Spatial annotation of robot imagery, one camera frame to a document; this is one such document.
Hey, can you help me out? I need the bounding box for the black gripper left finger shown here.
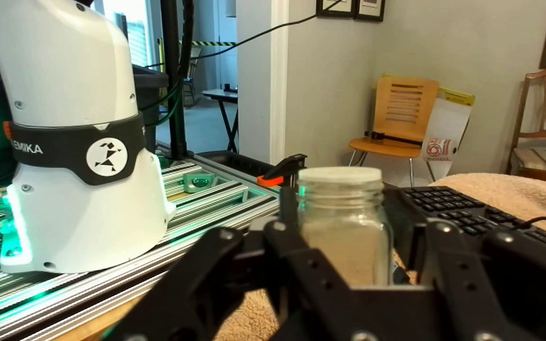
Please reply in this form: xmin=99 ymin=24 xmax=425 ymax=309
xmin=105 ymin=218 xmax=378 ymax=341

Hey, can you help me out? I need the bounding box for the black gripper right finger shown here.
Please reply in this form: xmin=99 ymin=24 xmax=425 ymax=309
xmin=410 ymin=216 xmax=546 ymax=341

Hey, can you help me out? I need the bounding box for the glass jar with white lid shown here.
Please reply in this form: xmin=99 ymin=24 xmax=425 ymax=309
xmin=296 ymin=165 xmax=396 ymax=290

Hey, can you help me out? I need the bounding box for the black keyboard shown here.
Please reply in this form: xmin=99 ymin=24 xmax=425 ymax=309
xmin=383 ymin=184 xmax=546 ymax=261

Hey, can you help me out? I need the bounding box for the tan ribbed towel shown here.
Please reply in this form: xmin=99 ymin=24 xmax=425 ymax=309
xmin=214 ymin=170 xmax=546 ymax=341

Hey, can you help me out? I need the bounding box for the black orange spring clamp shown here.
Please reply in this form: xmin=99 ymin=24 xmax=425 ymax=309
xmin=256 ymin=151 xmax=311 ymax=191

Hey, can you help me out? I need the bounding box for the white and yellow poster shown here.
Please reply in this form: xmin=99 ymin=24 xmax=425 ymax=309
xmin=419 ymin=87 xmax=478 ymax=182

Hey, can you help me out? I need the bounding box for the wooden robot cart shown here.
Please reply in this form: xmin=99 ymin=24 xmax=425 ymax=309
xmin=57 ymin=295 xmax=161 ymax=341

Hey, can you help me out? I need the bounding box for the small folding table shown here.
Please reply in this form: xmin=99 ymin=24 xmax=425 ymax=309
xmin=201 ymin=87 xmax=243 ymax=155

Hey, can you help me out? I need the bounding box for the light wooden chair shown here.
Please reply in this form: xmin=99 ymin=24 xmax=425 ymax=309
xmin=347 ymin=74 xmax=444 ymax=189

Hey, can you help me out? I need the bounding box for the black tripod pole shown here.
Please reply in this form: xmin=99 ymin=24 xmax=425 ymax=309
xmin=158 ymin=0 xmax=197 ymax=161

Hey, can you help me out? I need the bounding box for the black framed picture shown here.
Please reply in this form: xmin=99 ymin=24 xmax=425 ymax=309
xmin=315 ymin=0 xmax=357 ymax=19
xmin=353 ymin=0 xmax=389 ymax=24

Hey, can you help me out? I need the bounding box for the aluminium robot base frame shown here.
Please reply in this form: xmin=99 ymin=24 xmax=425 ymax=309
xmin=0 ymin=153 xmax=283 ymax=341

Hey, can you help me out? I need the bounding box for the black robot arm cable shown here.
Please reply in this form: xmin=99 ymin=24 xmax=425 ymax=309
xmin=190 ymin=0 xmax=345 ymax=62

